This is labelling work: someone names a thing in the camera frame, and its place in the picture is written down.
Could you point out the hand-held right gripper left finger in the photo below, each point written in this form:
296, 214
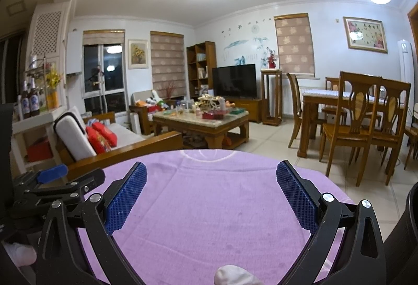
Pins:
125, 197

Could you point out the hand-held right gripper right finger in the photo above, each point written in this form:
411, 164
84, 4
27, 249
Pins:
297, 198

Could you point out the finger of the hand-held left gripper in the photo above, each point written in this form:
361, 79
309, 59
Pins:
88, 180
52, 174

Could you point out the black trash bin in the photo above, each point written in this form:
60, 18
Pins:
406, 239

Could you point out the person's left hand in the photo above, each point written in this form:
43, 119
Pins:
18, 254

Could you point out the person's right hand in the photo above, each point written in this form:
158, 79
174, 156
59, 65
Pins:
236, 276

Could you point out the red box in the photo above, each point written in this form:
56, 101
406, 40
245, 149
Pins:
39, 150

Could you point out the red cushion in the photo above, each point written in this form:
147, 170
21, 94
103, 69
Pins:
106, 133
98, 143

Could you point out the white side counter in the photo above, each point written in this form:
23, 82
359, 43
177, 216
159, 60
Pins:
31, 123

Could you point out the white black-trimmed back cushion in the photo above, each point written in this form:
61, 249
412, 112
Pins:
73, 135

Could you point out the wooden sofa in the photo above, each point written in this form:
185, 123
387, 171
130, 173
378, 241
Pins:
137, 146

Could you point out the brown beer bottle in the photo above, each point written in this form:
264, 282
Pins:
25, 104
34, 102

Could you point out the purple tablecloth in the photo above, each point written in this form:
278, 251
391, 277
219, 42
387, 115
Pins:
209, 206

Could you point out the yellow flowers in vase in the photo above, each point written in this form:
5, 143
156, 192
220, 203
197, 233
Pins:
53, 86

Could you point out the wooden armchair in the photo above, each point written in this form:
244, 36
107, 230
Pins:
142, 112

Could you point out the wooden dining table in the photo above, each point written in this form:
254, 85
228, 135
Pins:
316, 102

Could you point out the wooden coffee table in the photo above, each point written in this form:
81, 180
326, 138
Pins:
199, 126

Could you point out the wooden television stand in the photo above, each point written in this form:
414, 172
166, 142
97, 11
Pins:
251, 107

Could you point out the glass balcony door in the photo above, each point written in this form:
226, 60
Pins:
112, 79

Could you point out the red tray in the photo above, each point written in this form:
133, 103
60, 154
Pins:
215, 115

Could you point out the wooden ornament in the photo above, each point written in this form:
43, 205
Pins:
210, 102

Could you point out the tall wooden plant stand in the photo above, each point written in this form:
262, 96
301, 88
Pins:
271, 72

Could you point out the white lattice cabinet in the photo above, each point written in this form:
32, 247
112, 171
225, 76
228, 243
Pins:
49, 32

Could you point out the black television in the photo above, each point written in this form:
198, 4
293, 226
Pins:
234, 81

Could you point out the framed sunflower painting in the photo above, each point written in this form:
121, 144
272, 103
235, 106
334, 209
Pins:
138, 54

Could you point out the beige patterned roller blind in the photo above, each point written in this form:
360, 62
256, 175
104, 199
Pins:
167, 64
294, 45

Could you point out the red vase with plant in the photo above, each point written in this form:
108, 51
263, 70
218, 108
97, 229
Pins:
271, 61

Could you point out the short beige window blind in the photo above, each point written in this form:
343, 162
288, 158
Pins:
104, 37

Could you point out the wooden bookshelf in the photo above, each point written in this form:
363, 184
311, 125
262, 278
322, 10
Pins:
201, 64

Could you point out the white standing air conditioner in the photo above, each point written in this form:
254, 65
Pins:
405, 60

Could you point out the framed flower picture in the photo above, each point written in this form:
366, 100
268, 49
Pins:
365, 34

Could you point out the white wall box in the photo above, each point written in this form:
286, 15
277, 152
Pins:
73, 51

